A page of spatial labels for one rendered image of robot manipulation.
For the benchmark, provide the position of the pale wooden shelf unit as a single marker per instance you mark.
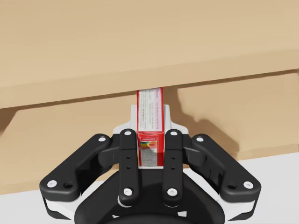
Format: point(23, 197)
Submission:
point(70, 46)

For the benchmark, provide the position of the red and white carton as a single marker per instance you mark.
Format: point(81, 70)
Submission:
point(150, 112)

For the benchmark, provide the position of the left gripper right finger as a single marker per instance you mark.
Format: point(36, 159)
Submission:
point(172, 163)

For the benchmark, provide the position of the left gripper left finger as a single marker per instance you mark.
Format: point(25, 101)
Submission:
point(128, 163)

